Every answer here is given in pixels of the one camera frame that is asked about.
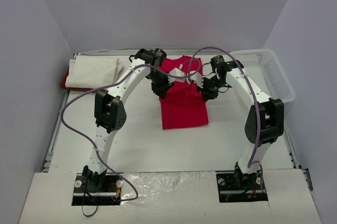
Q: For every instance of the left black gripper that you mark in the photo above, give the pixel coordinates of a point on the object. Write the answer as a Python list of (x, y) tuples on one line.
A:
[(161, 88)]

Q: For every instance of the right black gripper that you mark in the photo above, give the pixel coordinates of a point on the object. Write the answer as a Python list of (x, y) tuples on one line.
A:
[(208, 92)]

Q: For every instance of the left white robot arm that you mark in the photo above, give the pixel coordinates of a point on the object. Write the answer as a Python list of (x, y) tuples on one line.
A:
[(109, 111)]

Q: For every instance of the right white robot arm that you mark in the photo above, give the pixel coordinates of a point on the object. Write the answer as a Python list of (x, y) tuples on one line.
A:
[(265, 119)]

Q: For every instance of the white plastic basket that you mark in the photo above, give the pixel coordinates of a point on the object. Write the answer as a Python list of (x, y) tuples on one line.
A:
[(263, 67)]

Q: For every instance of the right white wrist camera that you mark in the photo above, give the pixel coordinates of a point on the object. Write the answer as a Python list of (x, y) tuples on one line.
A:
[(195, 78)]

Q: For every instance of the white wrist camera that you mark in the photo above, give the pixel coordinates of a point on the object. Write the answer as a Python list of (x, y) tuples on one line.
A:
[(195, 78), (176, 74)]

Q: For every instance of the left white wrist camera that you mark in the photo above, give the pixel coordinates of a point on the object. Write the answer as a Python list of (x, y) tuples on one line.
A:
[(176, 74)]

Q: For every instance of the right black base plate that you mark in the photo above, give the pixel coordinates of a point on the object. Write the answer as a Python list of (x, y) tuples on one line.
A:
[(230, 192)]

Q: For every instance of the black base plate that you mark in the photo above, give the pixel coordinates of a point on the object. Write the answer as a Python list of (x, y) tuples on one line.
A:
[(230, 192), (85, 194)]

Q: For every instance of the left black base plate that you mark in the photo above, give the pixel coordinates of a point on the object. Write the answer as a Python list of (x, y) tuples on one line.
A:
[(85, 194)]

